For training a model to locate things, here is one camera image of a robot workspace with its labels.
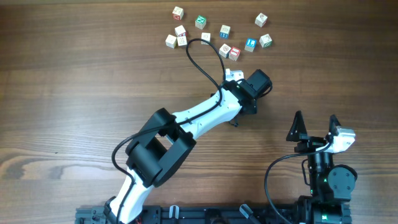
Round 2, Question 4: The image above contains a green N block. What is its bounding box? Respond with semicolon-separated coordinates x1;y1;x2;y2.
195;15;206;30

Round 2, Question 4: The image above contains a wooden picture block centre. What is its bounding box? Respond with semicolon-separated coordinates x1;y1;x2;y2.
219;44;231;58

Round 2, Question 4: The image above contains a red-sided block top left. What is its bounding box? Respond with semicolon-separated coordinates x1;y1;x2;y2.
172;6;184;21

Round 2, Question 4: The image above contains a blue L block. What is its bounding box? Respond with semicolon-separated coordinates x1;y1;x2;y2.
244;38;257;52

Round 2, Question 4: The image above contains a red-edged block left cluster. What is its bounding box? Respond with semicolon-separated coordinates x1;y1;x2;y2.
175;25;187;37

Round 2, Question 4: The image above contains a wooden picture block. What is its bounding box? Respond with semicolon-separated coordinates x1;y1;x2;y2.
255;12;268;27
219;44;231;58

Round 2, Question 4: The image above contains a wooden picture block top right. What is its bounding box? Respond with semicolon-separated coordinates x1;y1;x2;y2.
255;12;268;27

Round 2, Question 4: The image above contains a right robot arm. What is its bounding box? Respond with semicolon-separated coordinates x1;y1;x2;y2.
286;111;358;224

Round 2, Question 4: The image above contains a blue H block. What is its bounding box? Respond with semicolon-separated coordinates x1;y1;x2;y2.
220;24;231;39

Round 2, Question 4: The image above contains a green-sided block right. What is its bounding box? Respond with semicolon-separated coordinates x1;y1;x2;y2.
259;34;272;48

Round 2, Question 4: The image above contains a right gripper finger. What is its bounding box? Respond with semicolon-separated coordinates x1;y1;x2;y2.
329;114;341;134
286;111;308;142

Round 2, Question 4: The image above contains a plain wooden block far left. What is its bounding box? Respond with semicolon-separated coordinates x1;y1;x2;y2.
165;34;177;49

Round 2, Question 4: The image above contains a red I block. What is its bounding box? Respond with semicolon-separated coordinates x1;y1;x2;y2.
228;47;241;61

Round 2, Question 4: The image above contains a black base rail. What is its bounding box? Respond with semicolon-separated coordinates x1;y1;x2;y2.
75;205;293;224

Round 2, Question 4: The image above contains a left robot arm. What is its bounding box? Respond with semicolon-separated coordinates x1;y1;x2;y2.
104;69;272;223

